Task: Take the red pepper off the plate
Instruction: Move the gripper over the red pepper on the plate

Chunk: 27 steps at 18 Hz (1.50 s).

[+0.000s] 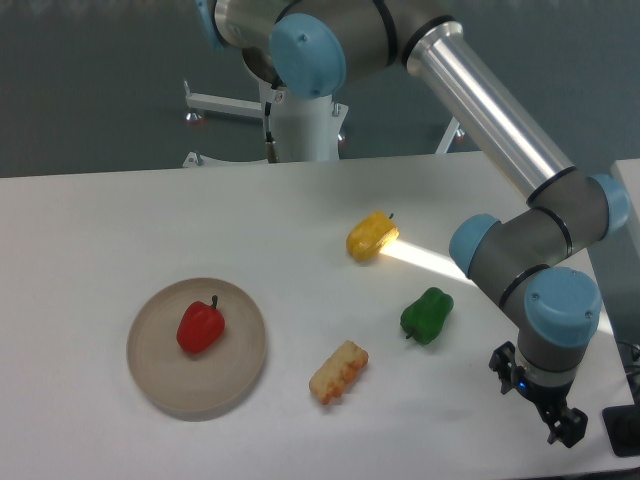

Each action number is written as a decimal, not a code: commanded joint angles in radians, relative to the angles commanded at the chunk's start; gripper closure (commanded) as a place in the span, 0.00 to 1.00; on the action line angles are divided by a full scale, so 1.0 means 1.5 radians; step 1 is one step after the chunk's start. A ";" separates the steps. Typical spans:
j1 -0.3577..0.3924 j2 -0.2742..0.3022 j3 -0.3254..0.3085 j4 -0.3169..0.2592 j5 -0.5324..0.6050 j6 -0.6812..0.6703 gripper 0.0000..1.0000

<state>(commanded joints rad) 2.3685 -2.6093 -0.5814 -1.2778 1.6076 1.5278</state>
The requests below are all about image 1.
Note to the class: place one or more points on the yellow toy bell pepper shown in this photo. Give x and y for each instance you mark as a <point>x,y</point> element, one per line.
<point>370,236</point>

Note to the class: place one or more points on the red toy bell pepper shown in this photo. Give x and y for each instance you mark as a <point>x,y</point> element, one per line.
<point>200,327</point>

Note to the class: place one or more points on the beige round plate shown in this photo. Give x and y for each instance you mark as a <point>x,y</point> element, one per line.
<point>196,387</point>

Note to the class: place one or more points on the black device at table edge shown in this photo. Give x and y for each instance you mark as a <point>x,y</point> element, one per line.
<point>622,426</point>

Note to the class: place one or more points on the orange toy waffle piece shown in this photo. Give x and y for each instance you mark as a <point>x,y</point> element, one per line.
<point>337,372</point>

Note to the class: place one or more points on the white side table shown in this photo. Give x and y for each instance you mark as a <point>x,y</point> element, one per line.
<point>628,172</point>

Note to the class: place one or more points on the green toy bell pepper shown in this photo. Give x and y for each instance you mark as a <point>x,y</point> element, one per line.
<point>423,320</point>

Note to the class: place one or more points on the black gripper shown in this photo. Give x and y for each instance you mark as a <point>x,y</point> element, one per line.
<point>547,390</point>

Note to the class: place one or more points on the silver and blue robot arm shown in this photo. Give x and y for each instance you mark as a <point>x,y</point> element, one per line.
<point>303,52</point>

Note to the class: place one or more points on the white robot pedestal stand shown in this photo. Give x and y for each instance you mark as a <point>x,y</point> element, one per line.
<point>388,114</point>

